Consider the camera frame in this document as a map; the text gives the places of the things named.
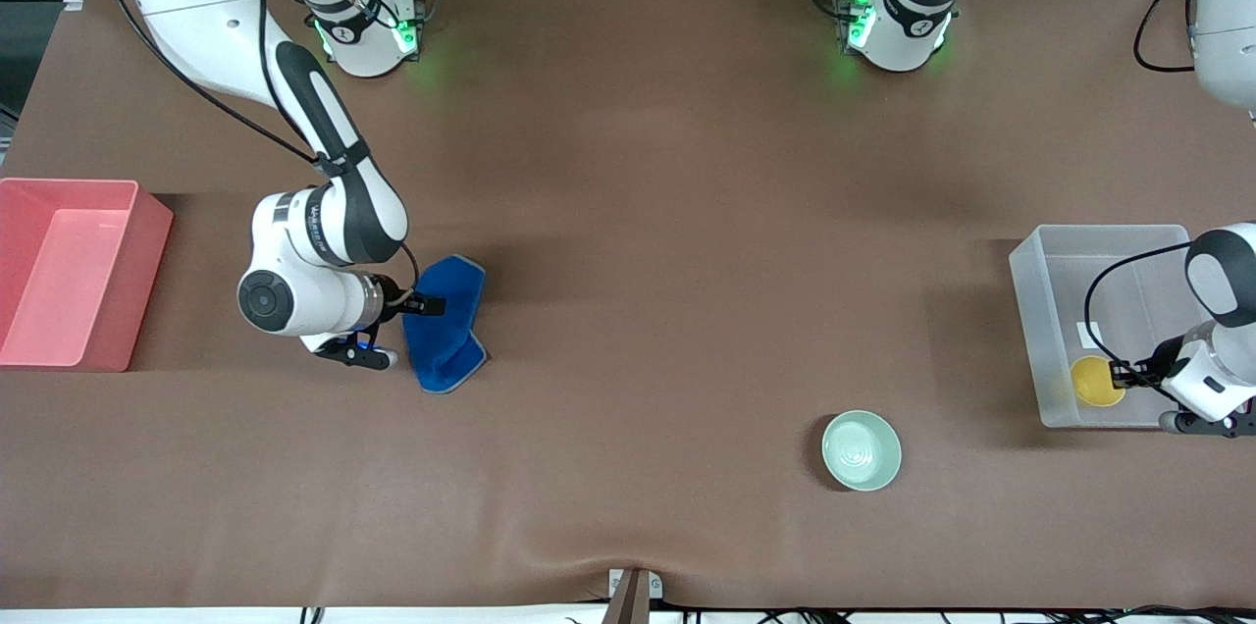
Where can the brown table cover mat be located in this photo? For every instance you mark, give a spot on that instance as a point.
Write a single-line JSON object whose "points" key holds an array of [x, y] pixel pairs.
{"points": [[628, 212]]}

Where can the yellow plastic cup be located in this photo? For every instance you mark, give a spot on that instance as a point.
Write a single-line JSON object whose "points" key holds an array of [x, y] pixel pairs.
{"points": [[1091, 384]]}

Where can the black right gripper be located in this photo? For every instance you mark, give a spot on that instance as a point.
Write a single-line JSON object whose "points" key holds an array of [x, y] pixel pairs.
{"points": [[395, 297]]}

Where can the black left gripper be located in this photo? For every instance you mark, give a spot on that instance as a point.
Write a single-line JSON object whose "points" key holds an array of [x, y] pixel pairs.
{"points": [[1156, 364]]}

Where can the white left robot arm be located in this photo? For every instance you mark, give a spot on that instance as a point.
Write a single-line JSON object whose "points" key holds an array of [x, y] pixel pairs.
{"points": [[903, 26]]}

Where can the mint green bowl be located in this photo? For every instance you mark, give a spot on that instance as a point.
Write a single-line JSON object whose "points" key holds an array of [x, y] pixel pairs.
{"points": [[862, 450]]}

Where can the white label sticker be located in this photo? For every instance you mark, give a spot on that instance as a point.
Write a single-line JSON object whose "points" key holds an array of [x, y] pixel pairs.
{"points": [[1087, 335]]}

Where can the clear plastic bin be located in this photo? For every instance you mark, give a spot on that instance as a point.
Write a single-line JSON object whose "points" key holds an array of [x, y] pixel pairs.
{"points": [[1050, 310]]}

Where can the blue microfibre cloth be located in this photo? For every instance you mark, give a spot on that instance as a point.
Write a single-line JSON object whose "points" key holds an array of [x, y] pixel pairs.
{"points": [[451, 339]]}

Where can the pink plastic bin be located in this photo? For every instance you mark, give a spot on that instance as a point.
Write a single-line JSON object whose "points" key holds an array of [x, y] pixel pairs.
{"points": [[59, 281]]}

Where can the metal clamp bracket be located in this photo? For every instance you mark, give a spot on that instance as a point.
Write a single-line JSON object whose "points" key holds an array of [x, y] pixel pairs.
{"points": [[630, 595]]}

